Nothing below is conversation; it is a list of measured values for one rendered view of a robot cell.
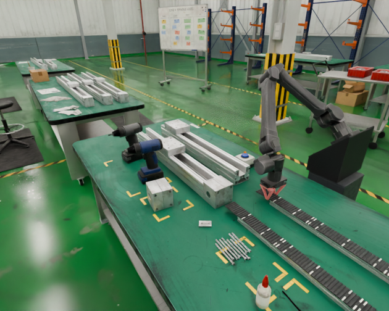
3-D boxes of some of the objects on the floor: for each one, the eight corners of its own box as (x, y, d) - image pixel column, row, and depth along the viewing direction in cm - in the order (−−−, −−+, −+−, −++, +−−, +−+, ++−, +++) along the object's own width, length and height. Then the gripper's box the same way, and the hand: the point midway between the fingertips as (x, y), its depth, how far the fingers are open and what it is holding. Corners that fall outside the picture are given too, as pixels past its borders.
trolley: (384, 137, 367) (410, 65, 322) (375, 150, 332) (403, 70, 286) (312, 122, 431) (325, 59, 385) (299, 131, 396) (311, 63, 350)
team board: (158, 86, 714) (151, 6, 626) (169, 83, 750) (165, 7, 662) (202, 92, 636) (202, 2, 547) (212, 89, 672) (214, 4, 583)
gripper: (273, 174, 101) (268, 205, 108) (290, 167, 106) (284, 197, 113) (260, 167, 106) (257, 197, 113) (277, 160, 111) (272, 190, 118)
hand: (271, 195), depth 113 cm, fingers closed on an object, 5 cm apart
